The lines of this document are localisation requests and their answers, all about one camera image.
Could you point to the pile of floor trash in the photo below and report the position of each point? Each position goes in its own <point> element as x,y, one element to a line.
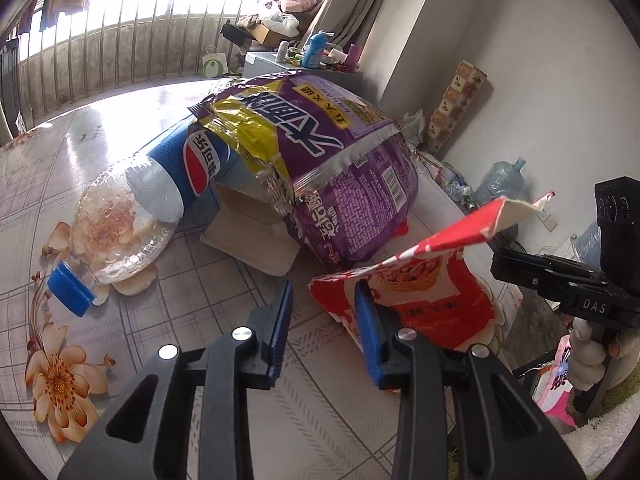
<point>448,179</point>

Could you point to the metal balcony railing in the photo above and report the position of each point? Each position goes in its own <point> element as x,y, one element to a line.
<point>112,46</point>

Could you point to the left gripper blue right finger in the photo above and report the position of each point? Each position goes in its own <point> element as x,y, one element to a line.
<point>377,326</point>

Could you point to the cardboard box on cabinet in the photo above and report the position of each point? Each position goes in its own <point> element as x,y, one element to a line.
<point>265,36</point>

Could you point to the large clear water jug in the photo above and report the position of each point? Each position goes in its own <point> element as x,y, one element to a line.
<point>503,179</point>

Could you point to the white green shopping bag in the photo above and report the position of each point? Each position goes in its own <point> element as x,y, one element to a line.
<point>214,63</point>

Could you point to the pepsi plastic bottle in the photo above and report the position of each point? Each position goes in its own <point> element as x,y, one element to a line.
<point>127,215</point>

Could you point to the right hand white glove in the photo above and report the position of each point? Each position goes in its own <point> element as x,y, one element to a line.
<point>586,362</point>

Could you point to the purple cup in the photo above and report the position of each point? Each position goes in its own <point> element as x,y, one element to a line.
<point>353,56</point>

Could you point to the grey cabinet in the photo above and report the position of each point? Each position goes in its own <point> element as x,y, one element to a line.
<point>264,63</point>

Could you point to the pink bag on cabinet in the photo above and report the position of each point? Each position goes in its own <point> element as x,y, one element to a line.
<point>299,7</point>

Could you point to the brown cardboard piece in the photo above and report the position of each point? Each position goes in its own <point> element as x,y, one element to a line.
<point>248,229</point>

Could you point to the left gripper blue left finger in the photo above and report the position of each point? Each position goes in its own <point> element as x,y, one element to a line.
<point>270,326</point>

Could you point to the purple snack bag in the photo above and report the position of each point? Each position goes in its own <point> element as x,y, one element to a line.
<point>335,168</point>

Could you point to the blue detergent bottle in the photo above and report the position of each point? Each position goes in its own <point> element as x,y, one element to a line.
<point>313,54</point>

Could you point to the white plastic bag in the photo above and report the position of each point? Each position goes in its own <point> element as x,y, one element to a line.
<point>412,127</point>

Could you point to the red snack bag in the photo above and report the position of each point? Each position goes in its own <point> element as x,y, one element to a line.
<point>431,286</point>

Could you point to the grey curtain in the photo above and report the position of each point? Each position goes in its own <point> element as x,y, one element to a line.
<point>349,21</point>

